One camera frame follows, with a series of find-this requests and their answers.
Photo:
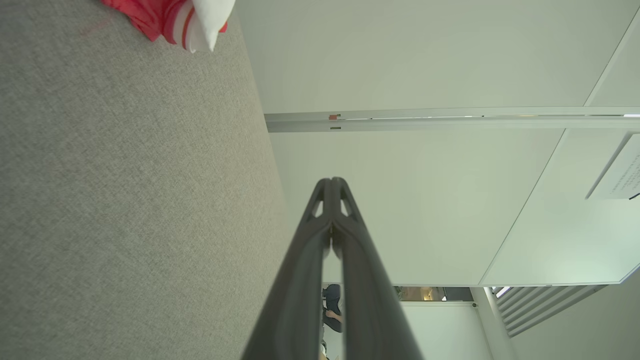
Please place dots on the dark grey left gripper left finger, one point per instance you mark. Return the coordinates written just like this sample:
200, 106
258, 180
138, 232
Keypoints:
295, 300

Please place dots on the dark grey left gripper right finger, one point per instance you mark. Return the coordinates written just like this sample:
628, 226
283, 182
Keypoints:
370, 310

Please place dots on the red number 23 jersey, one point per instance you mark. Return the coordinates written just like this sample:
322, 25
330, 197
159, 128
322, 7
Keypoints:
150, 15

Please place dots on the person in dark clothes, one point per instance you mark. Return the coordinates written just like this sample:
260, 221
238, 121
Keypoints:
334, 310

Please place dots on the white round pillar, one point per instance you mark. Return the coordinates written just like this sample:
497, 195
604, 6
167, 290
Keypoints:
492, 325

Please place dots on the white slatted blind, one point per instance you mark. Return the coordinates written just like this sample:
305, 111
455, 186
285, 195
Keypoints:
540, 305

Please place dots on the grey fabric sofa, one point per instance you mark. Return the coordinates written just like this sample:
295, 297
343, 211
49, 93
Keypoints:
125, 200

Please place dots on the white partition rail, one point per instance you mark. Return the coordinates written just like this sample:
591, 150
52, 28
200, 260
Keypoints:
450, 120

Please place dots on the white paper wall sign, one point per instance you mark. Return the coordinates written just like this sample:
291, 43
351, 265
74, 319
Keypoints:
620, 175

